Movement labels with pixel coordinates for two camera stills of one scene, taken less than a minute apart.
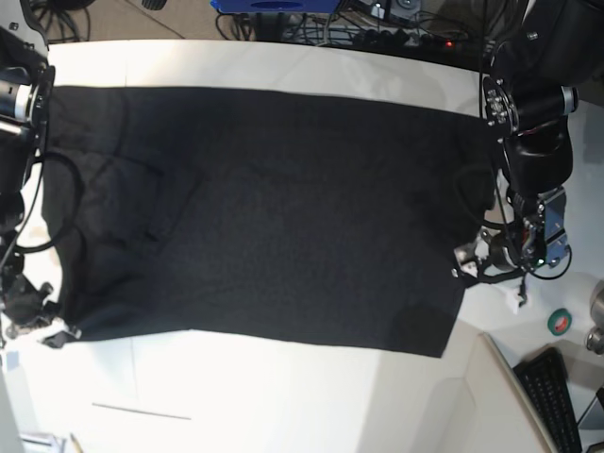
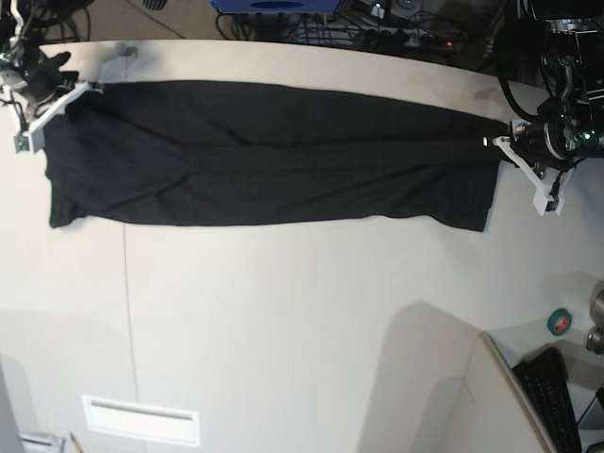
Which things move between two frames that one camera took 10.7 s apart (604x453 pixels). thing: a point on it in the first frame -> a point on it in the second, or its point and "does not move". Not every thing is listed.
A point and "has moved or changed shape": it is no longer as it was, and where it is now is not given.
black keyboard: x=545 y=378 does not move
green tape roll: x=560 y=321 does not move
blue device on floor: x=275 y=7 does not move
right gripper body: x=536 y=239 -> x=561 y=130
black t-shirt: x=331 y=220 has moved or changed shape
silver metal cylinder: x=595 y=340 does not move
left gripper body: x=25 y=306 -> x=43 y=78
